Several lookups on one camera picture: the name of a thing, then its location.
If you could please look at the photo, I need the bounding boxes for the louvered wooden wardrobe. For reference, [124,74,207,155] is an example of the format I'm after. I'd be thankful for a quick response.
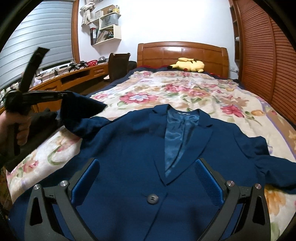
[229,1,295,123]

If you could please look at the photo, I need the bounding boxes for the white wall shelf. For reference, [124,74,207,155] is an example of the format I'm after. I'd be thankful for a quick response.
[90,4,121,45]

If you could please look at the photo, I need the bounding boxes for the left hand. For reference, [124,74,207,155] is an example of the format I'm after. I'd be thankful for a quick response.
[0,110,33,149]

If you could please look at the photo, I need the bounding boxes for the dark wooden chair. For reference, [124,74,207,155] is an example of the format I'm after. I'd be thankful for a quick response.
[104,53,137,83]

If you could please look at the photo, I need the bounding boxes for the navy blue suit jacket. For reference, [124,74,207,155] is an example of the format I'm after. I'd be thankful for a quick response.
[9,93,295,240]

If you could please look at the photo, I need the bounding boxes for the grey window blind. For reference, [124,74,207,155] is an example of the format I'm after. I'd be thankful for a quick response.
[1,1,74,89]

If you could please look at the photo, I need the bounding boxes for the floral bed quilt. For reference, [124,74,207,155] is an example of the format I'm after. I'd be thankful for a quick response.
[5,70,296,241]

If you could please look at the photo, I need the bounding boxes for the wooden headboard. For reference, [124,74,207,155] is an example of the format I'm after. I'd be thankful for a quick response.
[137,41,229,79]

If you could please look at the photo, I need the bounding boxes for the yellow Pikachu plush toy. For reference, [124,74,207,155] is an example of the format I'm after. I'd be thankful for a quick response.
[168,57,205,73]

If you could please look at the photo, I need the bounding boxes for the red basket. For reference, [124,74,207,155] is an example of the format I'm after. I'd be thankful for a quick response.
[87,60,97,67]

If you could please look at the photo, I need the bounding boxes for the long wooden desk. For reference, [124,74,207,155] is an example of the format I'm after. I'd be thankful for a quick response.
[31,62,108,113]

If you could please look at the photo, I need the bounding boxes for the folded black clothes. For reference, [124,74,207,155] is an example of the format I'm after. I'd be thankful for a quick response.
[1,108,61,172]

